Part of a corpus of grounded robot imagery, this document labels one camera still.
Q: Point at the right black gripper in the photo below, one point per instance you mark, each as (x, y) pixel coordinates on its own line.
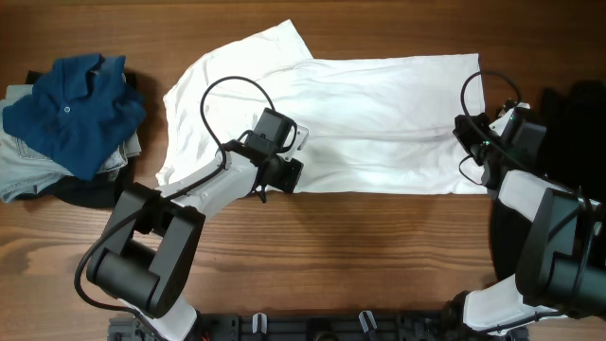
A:
(468, 133)

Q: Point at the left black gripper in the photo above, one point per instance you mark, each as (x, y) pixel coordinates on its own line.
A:
(288, 180)

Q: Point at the white t-shirt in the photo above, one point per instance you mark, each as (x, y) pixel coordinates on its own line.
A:
(375, 125)

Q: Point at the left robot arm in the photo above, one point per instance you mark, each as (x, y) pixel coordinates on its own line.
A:
(144, 255)

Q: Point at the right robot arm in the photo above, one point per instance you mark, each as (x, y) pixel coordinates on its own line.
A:
(547, 228)

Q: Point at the black garment right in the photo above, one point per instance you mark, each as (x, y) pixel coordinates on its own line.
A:
(572, 154)

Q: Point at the blue polo shirt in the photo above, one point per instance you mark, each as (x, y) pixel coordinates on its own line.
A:
(78, 113)

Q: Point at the light blue jeans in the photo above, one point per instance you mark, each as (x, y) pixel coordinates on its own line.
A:
(24, 171)

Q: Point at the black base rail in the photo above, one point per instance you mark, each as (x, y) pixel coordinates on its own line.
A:
(365, 326)

